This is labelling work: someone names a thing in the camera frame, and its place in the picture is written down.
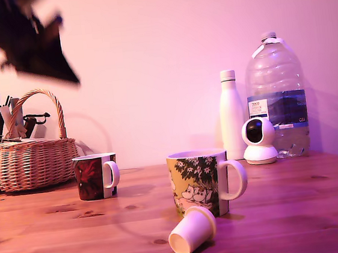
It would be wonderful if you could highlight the white coffee capsule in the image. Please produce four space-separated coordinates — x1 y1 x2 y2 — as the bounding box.
164 203 220 253

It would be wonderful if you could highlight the white card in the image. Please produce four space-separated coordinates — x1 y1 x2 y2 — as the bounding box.
0 104 17 139

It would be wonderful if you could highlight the red patterned mug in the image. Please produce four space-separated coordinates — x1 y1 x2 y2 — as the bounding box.
71 151 123 203

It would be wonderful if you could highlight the yellow cartoon print mug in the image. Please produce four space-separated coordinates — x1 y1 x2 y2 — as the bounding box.
165 144 252 223

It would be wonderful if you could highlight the white insulated bottle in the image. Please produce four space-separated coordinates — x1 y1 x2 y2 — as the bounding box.
215 69 249 162

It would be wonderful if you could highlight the large clear water bottle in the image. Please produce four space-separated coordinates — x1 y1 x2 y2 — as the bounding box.
240 29 313 163

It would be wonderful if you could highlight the dark tool with handle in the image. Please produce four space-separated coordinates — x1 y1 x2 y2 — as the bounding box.
22 111 53 139

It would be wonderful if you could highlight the wicker basket with handle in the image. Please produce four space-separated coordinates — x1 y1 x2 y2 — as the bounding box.
0 85 82 194

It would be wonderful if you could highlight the small white round camera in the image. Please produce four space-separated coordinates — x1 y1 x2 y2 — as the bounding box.
239 116 280 167

